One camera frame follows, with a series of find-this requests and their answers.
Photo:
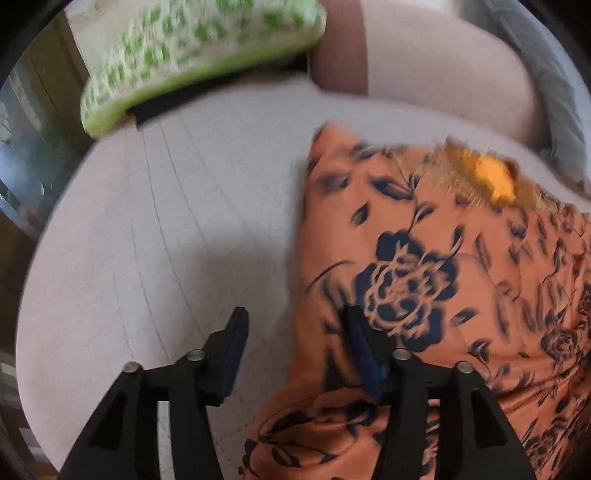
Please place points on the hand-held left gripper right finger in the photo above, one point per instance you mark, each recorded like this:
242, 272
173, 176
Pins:
364, 355

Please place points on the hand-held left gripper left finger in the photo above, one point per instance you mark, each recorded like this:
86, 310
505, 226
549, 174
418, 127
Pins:
233, 355

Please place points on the orange floral garment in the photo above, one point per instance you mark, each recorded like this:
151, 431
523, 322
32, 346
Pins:
415, 230

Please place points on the pink quilted sofa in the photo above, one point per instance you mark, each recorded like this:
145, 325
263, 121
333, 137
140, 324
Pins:
161, 207

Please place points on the flat black item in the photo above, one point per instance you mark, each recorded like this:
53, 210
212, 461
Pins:
157, 108

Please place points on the green patterned cloth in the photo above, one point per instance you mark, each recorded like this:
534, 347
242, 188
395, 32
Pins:
184, 46

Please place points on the light blue pillow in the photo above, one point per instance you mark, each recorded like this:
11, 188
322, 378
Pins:
545, 69

